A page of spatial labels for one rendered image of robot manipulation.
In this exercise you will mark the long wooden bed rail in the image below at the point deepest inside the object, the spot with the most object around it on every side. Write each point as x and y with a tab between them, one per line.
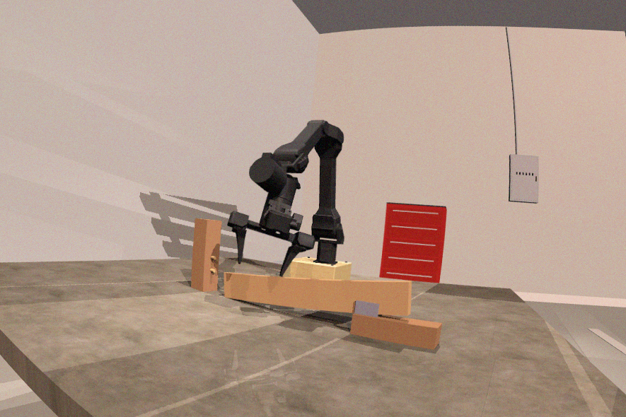
393	297

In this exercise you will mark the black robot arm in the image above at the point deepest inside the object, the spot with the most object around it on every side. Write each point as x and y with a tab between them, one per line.
270	173

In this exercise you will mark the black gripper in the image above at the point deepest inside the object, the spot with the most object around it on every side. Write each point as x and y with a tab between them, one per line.
300	242

